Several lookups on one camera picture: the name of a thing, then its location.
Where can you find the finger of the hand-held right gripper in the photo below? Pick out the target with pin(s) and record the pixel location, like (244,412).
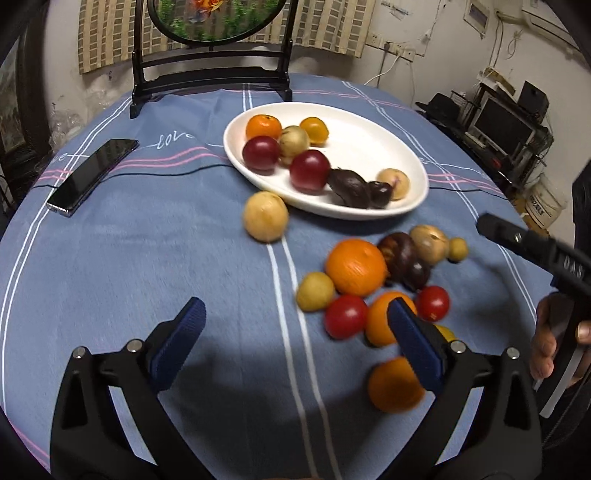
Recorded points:
(512,235)

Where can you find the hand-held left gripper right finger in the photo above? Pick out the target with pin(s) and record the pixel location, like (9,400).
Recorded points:
(415,346)

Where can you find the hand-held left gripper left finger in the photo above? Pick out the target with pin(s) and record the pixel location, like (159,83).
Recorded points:
(178,344)

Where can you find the green-orange mandarin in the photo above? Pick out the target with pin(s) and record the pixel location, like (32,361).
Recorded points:
(447,332)

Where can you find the smooth orange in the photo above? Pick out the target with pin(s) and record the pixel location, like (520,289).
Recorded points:
(378,318)
(392,385)

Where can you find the red tomato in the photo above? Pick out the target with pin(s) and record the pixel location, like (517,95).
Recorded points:
(346,317)
(433,302)

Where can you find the small olive green fruit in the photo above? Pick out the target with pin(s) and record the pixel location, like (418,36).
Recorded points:
(458,249)

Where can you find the brownish tan passion fruit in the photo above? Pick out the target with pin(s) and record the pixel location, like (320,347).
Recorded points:
(430,242)

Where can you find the large dark purple passion fruit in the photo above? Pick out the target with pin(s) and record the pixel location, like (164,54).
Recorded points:
(396,251)

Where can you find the large orange mandarin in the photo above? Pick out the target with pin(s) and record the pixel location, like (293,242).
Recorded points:
(355,267)

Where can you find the small yellow-green fruit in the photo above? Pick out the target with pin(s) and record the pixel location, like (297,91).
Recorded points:
(315,291)

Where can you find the pale passion fruit red mark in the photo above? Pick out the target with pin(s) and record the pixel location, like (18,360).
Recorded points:
(396,182)

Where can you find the small dark purple passion fruit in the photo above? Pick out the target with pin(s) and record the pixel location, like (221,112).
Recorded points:
(379,194)

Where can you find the pale tan passion fruit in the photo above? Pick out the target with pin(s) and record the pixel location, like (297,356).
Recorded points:
(265,217)

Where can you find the wrinkled dark passion fruit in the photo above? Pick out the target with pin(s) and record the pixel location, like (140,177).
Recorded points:
(348,187)

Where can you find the white oval plate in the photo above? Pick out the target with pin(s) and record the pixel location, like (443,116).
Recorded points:
(360,143)

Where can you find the large red plum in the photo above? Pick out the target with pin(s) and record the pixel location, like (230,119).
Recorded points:
(309,170)

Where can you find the dark red plum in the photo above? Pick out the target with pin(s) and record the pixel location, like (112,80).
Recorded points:
(261,153)

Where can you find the yellow tomato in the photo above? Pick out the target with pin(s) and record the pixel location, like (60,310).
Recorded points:
(315,130)

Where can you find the small tan passion fruit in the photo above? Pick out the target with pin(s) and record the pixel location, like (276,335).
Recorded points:
(295,141)

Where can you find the person's right hand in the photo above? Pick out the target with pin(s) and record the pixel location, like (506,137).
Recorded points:
(540,350)

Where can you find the white plastic bucket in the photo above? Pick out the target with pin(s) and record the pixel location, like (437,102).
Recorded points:
(547,203)

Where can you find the black equipment rack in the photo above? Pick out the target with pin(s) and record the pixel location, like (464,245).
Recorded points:
(489,161)

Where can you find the blue striped tablecloth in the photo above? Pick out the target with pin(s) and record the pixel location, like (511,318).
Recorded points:
(161,258)

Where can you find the computer monitor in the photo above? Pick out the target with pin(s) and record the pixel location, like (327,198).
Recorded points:
(501,122)

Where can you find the black speaker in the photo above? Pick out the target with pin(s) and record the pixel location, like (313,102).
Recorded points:
(533,97)

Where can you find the black hat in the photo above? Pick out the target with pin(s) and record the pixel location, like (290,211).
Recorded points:
(441,107)

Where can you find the black smartphone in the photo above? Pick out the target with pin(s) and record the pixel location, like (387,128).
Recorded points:
(92,175)

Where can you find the white air conditioner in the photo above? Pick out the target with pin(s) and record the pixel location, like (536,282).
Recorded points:
(545,18)

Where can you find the clear plastic bags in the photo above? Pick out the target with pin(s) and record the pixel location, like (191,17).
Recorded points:
(69,124)

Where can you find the dark wooden framed picture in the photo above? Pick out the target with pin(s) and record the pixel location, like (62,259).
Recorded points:
(11,101)

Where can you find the beige checked curtain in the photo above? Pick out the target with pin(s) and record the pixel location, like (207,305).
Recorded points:
(111,32)

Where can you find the round embroidered table screen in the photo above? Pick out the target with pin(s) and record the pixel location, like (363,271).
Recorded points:
(212,21)

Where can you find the white wall outlet strip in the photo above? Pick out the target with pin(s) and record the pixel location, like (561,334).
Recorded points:
(399,50)

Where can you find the white wall panel box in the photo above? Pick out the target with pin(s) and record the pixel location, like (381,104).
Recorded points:
(478,18)

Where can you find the single white wall outlet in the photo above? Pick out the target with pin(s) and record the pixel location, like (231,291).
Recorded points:
(373,38)

